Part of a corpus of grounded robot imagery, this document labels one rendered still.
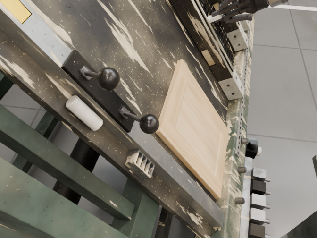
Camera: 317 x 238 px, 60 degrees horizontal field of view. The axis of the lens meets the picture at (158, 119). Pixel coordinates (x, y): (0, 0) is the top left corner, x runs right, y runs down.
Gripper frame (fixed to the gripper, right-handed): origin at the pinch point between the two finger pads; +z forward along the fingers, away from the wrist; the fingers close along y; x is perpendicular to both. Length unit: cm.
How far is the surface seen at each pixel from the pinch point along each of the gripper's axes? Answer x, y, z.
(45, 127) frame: 3, -28, 149
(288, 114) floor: -72, -145, 7
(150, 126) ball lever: 70, 20, -7
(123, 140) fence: 66, 13, 7
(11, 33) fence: 66, 44, 7
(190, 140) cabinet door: 49, -12, 7
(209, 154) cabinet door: 45, -26, 7
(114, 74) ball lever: 69, 31, -8
